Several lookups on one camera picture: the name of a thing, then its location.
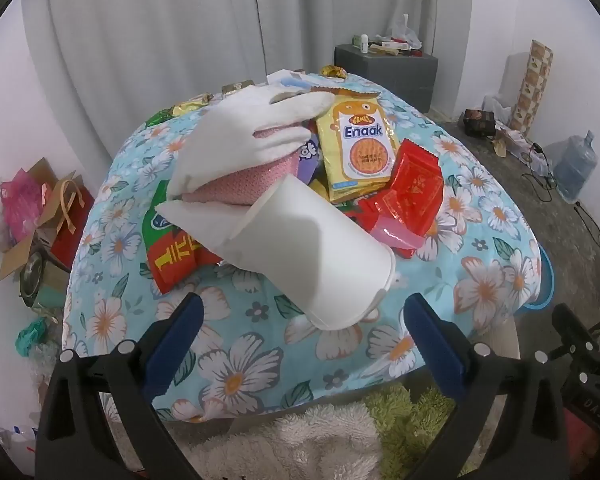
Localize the red foil packet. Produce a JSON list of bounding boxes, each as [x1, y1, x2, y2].
[[356, 137, 446, 238]]

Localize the yellow snack packet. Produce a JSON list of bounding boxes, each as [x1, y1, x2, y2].
[[314, 87, 402, 204]]

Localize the pink plastic wrapper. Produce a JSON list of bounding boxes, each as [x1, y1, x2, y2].
[[369, 214, 426, 259]]

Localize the blue water jug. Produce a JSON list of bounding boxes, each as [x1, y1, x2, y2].
[[554, 130, 599, 204]]

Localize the white paper cup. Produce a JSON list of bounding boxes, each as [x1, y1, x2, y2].
[[215, 174, 398, 332]]

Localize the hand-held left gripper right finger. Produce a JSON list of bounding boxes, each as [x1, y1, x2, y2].
[[402, 292, 571, 480]]

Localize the white cloth glove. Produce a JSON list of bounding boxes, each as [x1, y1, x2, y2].
[[155, 85, 336, 261]]

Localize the green and red chip bag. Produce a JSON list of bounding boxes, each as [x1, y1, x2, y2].
[[141, 180, 227, 296]]

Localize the purple snack packet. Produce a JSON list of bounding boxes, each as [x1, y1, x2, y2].
[[294, 132, 324, 187]]

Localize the dark printed box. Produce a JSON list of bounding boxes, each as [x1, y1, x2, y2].
[[462, 109, 497, 137]]

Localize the green foil wrapper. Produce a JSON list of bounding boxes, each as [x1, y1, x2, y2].
[[145, 107, 177, 129]]

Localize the red paper bag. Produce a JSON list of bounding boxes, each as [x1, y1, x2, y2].
[[50, 185, 97, 272]]

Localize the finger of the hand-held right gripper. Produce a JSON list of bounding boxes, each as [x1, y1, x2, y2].
[[551, 302, 600, 361]]

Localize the grey cabinet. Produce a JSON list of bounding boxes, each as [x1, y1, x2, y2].
[[334, 44, 440, 112]]

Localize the black floor cable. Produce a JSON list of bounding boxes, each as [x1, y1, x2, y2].
[[524, 142, 557, 192]]

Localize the grey curtain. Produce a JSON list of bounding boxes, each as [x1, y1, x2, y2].
[[21, 0, 475, 161]]

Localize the clear plastic bag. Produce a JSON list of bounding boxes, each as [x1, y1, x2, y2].
[[384, 13, 424, 51]]

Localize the green shaggy rug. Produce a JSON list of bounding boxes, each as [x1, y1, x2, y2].
[[365, 382, 483, 480]]

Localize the floral light blue tablecloth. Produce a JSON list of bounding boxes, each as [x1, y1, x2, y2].
[[62, 67, 556, 423]]

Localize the pink tissue paper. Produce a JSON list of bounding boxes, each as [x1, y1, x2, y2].
[[0, 170, 44, 232]]

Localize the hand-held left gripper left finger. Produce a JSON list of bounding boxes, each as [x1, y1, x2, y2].
[[34, 293, 206, 480]]

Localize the blue plastic basin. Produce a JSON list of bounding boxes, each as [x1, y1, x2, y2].
[[522, 247, 557, 311]]

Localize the white and blue paper box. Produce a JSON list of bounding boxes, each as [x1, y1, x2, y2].
[[266, 70, 312, 94]]

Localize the white fluffy rug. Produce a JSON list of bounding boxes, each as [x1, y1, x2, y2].
[[189, 400, 387, 480]]

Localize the brown and gold packet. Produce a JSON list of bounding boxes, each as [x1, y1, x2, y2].
[[221, 79, 255, 96]]

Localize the pink snack bag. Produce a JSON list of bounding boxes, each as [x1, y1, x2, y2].
[[187, 126, 313, 207]]

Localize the green plastic bag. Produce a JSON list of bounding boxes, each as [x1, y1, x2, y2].
[[15, 317, 49, 359]]

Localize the tall patterned cardboard box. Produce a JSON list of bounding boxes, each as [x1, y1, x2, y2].
[[509, 39, 554, 137]]

